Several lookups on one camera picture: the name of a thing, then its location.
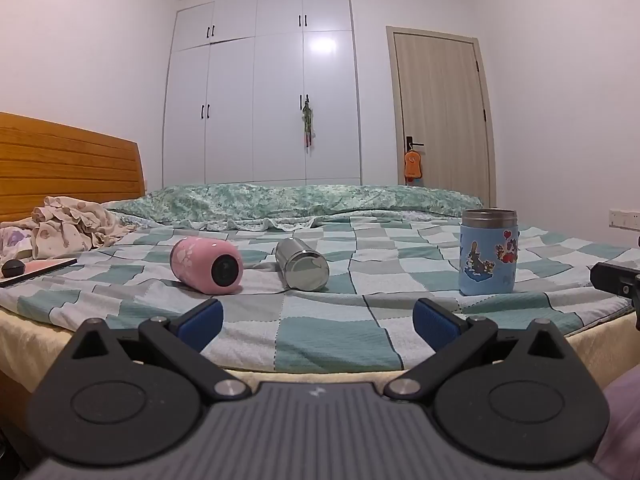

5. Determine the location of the beige mattress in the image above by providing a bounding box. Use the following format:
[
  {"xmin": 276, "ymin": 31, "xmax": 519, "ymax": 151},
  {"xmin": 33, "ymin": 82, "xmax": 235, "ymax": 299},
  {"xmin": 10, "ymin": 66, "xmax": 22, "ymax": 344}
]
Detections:
[{"xmin": 0, "ymin": 305, "xmax": 640, "ymax": 396}]

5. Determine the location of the wooden bed frame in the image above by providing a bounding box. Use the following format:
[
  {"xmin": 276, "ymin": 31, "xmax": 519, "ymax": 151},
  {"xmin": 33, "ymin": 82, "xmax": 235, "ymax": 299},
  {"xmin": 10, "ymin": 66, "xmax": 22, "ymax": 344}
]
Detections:
[{"xmin": 0, "ymin": 370, "xmax": 38, "ymax": 431}]

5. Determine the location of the white wall socket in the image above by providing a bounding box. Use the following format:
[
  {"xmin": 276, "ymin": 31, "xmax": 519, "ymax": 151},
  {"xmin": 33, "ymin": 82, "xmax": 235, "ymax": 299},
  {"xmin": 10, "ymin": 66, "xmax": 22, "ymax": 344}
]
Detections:
[{"xmin": 608, "ymin": 208, "xmax": 640, "ymax": 228}]

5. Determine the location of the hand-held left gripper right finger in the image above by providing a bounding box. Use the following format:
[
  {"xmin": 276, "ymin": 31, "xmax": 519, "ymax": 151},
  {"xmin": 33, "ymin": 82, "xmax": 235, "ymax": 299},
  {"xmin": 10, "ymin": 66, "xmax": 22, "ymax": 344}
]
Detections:
[{"xmin": 384, "ymin": 298, "xmax": 568, "ymax": 402}]

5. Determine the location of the orange hanging ornament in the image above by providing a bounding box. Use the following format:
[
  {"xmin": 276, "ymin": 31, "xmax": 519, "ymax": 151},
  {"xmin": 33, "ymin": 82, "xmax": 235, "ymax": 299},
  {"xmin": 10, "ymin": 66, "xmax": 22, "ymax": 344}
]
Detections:
[{"xmin": 403, "ymin": 146, "xmax": 425, "ymax": 183}]

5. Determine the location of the green white checkered blanket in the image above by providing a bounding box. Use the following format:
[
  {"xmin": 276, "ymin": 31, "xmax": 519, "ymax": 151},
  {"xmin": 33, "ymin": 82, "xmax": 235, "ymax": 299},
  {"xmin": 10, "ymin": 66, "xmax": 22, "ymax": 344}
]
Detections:
[{"xmin": 0, "ymin": 210, "xmax": 636, "ymax": 376}]

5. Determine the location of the pink tablet with black object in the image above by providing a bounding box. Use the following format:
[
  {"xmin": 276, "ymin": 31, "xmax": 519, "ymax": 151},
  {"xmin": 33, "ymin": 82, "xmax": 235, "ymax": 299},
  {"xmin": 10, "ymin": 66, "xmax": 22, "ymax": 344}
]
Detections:
[{"xmin": 0, "ymin": 257, "xmax": 78, "ymax": 288}]

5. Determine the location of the hanging ornament on wardrobe handle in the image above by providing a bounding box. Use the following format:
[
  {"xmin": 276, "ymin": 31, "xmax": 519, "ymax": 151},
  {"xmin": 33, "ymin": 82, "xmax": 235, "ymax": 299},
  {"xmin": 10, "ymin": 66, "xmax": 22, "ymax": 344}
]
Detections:
[{"xmin": 300, "ymin": 101, "xmax": 317, "ymax": 148}]

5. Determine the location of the light wooden door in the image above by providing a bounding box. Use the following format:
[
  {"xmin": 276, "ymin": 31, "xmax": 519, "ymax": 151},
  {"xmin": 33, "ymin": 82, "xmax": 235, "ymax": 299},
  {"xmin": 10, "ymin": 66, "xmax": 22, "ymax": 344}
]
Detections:
[{"xmin": 386, "ymin": 26, "xmax": 497, "ymax": 206}]

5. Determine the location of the wooden bed headboard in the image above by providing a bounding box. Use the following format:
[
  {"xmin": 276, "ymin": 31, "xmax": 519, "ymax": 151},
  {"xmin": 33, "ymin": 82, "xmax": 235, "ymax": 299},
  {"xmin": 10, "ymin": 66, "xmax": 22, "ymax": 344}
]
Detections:
[{"xmin": 0, "ymin": 112, "xmax": 146, "ymax": 223}]

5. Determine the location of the white wardrobe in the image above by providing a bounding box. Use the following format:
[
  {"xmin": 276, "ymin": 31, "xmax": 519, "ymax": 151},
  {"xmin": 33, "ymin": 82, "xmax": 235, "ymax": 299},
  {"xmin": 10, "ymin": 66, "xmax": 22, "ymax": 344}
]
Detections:
[{"xmin": 161, "ymin": 0, "xmax": 363, "ymax": 188}]

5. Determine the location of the pink clothing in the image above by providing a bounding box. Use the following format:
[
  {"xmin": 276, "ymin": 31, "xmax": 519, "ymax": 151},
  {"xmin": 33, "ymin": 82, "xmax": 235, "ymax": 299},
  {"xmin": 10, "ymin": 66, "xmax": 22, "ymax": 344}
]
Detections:
[{"xmin": 597, "ymin": 365, "xmax": 640, "ymax": 480}]

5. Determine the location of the purple printed cloth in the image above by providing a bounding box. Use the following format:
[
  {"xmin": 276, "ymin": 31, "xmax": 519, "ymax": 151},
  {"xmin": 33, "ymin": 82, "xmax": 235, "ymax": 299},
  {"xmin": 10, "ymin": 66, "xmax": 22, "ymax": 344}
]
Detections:
[{"xmin": 0, "ymin": 225, "xmax": 36, "ymax": 266}]

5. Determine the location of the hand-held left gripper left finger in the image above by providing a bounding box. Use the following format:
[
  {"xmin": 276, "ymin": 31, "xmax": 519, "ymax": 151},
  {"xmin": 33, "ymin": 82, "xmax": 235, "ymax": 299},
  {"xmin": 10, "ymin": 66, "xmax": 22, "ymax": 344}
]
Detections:
[{"xmin": 72, "ymin": 298, "xmax": 252, "ymax": 402}]

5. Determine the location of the pink cup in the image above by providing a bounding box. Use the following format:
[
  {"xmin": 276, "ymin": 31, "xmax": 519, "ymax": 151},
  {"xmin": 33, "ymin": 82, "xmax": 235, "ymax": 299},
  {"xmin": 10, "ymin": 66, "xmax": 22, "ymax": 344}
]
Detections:
[{"xmin": 170, "ymin": 237, "xmax": 245, "ymax": 296}]

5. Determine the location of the steel cup with blue cartoon sleeve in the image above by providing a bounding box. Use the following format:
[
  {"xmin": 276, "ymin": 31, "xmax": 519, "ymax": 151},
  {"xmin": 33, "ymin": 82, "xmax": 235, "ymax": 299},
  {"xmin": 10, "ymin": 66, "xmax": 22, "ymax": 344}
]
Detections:
[{"xmin": 459, "ymin": 208, "xmax": 520, "ymax": 297}]

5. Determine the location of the green floral quilt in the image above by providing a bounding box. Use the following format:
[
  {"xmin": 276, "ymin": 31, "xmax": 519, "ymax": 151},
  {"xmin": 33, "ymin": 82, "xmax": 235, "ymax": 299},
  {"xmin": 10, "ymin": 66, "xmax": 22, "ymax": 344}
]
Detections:
[{"xmin": 102, "ymin": 182, "xmax": 485, "ymax": 233}]

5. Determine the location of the crumpled beige printed cloth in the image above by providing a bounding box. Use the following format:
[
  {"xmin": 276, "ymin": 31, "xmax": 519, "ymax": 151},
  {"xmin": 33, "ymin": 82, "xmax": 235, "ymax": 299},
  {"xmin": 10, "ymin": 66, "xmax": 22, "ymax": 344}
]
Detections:
[{"xmin": 31, "ymin": 195, "xmax": 138, "ymax": 253}]

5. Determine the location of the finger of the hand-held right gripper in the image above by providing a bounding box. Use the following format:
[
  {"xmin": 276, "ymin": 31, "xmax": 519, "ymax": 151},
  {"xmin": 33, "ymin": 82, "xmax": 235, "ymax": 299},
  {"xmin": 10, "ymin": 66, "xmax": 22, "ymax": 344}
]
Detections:
[{"xmin": 590, "ymin": 260, "xmax": 640, "ymax": 297}]

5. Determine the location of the stainless steel cup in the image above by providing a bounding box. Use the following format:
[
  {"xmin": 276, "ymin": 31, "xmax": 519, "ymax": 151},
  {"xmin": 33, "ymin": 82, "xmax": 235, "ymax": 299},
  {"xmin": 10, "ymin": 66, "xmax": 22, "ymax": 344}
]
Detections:
[{"xmin": 275, "ymin": 238, "xmax": 331, "ymax": 292}]

